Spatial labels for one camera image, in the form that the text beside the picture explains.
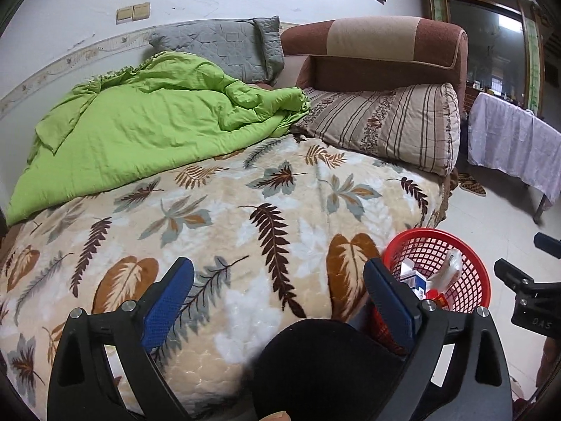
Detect wooden framed window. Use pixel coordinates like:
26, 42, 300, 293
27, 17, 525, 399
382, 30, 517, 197
423, 0, 561, 110

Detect leaf print fleece blanket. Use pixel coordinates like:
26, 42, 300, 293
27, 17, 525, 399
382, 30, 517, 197
0, 134, 452, 421

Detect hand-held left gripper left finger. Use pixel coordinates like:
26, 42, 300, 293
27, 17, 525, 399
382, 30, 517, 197
47, 256, 196, 421

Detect person's black trouser leg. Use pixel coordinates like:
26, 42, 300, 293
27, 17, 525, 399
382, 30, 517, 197
252, 319, 406, 421

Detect green quilt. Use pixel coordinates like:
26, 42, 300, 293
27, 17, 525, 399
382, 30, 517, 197
5, 50, 312, 225

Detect person's right forearm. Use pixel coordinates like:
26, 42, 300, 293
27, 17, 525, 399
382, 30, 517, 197
537, 333, 561, 391

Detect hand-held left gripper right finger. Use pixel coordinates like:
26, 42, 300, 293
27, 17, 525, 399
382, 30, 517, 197
363, 258, 513, 421

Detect grey quilted pillow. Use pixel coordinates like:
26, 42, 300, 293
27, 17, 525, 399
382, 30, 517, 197
148, 15, 285, 86

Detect brown upholstered headboard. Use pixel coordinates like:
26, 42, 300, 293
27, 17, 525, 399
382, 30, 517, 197
263, 16, 469, 110

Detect red plastic basket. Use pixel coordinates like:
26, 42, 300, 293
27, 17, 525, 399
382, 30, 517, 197
367, 227, 492, 357

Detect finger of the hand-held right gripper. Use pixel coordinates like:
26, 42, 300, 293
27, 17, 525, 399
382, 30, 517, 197
533, 232, 561, 252
494, 260, 535, 292

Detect striped beige pillow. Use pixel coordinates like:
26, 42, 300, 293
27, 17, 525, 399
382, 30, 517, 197
291, 82, 462, 177

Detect white cloth covered table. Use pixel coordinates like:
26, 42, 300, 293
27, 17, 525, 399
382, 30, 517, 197
467, 92, 561, 224

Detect white and blue box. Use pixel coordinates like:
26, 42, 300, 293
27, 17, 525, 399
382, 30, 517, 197
398, 260, 428, 300

